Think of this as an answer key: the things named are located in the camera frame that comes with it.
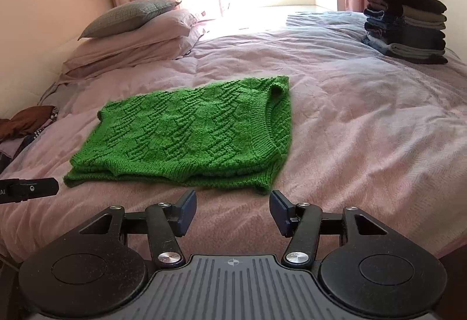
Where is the green knitted vest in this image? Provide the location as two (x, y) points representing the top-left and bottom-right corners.
(63, 76), (292, 190)

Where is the brown garment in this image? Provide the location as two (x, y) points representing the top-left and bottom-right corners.
(0, 105), (58, 141)

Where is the pink grey bed quilt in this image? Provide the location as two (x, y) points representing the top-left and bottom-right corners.
(0, 6), (467, 264)

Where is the pink pillow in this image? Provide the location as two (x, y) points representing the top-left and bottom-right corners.
(62, 9), (198, 74)

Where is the grey checked pillow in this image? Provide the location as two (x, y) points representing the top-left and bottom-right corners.
(78, 0), (180, 40)

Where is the stack of folded clothes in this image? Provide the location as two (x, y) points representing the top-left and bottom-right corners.
(363, 0), (447, 65)

